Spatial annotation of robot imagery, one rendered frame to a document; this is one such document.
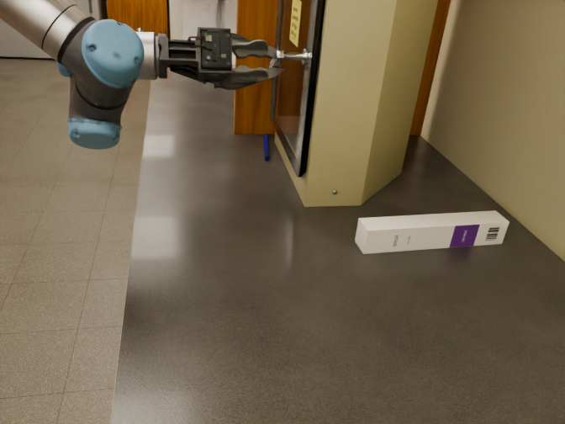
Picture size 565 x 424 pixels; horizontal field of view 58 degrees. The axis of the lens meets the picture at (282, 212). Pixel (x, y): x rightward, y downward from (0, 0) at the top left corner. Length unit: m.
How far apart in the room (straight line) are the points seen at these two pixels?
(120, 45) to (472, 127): 0.82
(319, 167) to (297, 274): 0.23
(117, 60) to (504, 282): 0.64
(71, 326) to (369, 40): 1.63
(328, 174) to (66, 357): 1.36
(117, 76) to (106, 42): 0.04
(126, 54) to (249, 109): 0.59
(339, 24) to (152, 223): 0.44
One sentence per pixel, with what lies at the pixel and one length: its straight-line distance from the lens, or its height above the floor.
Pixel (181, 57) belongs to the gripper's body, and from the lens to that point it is 0.87.
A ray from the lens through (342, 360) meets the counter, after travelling 0.64.
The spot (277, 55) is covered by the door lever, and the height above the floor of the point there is 1.20.
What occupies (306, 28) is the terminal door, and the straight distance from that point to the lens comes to 0.89.
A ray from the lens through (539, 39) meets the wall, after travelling 1.09.
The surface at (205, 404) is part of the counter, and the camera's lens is 0.58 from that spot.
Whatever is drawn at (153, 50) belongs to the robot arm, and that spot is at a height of 1.20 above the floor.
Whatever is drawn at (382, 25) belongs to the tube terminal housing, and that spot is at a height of 1.26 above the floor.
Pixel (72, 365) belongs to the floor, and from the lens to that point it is 1.99.
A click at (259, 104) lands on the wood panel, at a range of 1.24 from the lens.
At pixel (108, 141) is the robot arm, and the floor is 1.08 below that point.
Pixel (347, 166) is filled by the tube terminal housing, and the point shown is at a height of 1.02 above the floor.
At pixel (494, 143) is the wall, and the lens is 1.17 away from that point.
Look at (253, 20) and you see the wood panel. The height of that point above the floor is 1.20.
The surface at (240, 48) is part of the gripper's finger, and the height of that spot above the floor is 1.20.
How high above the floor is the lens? 1.38
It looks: 29 degrees down
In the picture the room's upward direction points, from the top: 5 degrees clockwise
